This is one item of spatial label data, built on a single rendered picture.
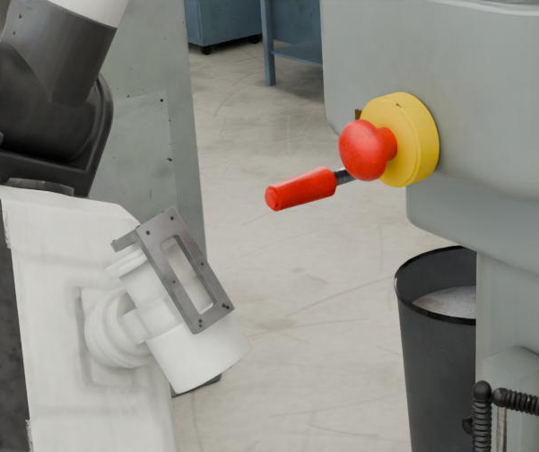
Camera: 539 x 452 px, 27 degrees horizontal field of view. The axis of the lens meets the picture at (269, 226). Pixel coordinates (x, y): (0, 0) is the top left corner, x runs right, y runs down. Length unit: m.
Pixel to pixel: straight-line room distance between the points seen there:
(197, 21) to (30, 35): 7.29
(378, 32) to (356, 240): 4.23
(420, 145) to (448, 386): 2.39
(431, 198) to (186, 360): 0.23
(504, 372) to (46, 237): 0.37
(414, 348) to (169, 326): 2.31
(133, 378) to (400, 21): 0.36
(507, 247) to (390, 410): 2.91
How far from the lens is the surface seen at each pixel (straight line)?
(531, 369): 0.89
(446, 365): 3.05
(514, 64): 0.67
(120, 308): 0.86
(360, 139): 0.71
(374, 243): 4.93
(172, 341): 0.81
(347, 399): 3.80
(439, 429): 3.18
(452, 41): 0.70
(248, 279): 4.66
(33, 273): 0.87
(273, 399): 3.82
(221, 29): 8.31
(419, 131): 0.71
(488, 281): 0.93
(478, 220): 0.86
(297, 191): 0.81
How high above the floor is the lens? 2.00
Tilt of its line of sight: 23 degrees down
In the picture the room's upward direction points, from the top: 4 degrees counter-clockwise
